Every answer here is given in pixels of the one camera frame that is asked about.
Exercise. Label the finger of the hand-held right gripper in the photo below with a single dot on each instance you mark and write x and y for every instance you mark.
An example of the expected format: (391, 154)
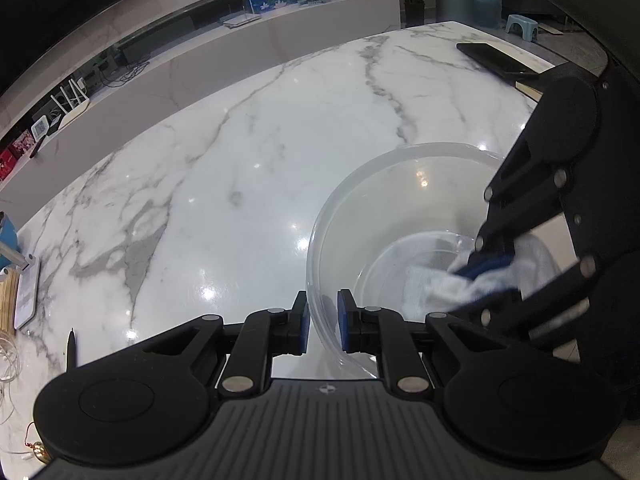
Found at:
(550, 285)
(487, 264)

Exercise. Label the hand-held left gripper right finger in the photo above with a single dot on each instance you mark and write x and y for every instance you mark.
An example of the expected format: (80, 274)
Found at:
(343, 320)

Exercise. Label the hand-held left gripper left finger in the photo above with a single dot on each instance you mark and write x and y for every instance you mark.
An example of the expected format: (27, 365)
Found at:
(303, 322)

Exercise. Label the white cloth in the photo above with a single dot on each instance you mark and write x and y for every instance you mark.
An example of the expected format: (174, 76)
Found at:
(430, 285)

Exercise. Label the clear plastic bowl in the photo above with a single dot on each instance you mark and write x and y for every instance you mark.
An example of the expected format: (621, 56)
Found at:
(350, 220)

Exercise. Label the dark notebook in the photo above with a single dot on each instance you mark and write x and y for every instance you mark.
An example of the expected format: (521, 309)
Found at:
(530, 91)

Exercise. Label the black smartphone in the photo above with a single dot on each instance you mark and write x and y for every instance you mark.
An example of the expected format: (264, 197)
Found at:
(497, 59)

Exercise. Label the teal plastic stool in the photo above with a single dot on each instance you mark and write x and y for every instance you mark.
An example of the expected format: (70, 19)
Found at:
(522, 27)

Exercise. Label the blue water jug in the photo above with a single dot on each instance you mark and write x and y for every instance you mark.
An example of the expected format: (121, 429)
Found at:
(489, 2)

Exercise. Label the grey trash bin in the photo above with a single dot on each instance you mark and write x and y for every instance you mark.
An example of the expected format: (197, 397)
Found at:
(452, 0)

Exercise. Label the black pen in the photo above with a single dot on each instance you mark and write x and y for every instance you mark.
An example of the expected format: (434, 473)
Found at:
(72, 352)

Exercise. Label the white low cabinet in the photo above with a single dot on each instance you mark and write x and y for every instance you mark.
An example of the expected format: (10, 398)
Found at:
(225, 60)

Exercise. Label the bamboo mat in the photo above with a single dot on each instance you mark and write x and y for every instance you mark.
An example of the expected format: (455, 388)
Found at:
(7, 300)

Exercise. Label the blue container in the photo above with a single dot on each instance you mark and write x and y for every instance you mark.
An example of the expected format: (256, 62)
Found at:
(9, 240)

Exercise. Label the silver laptop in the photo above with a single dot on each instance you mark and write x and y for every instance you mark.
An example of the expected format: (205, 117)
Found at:
(240, 20)

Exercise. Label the white router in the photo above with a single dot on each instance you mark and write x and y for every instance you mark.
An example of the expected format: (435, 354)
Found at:
(70, 107)

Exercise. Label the black soundbar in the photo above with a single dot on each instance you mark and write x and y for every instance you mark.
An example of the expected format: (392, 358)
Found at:
(150, 42)

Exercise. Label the small white display device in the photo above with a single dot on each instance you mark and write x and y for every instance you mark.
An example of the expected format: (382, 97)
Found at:
(40, 127)

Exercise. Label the red box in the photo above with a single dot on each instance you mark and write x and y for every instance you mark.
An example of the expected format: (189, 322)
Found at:
(15, 155)

